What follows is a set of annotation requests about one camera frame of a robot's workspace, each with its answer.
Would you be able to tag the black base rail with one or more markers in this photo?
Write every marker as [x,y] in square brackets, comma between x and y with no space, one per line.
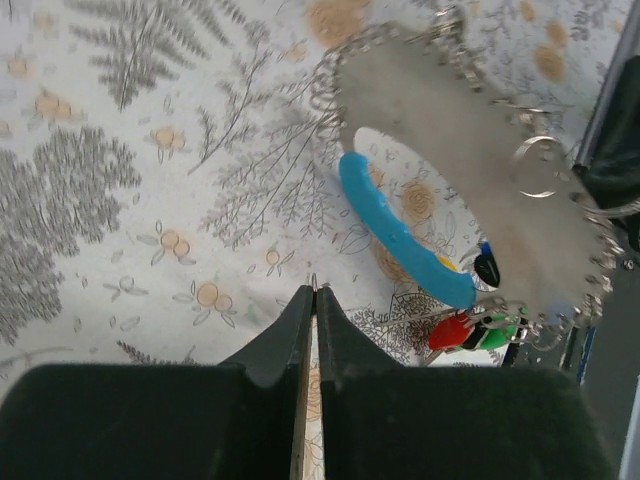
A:
[604,358]

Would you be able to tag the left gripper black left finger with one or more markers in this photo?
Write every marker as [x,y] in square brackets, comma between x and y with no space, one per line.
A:
[243,418]

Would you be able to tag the floral table mat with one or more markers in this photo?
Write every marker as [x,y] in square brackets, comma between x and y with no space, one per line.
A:
[175,195]

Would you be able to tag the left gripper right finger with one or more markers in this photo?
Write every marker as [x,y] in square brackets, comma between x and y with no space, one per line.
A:
[385,420]

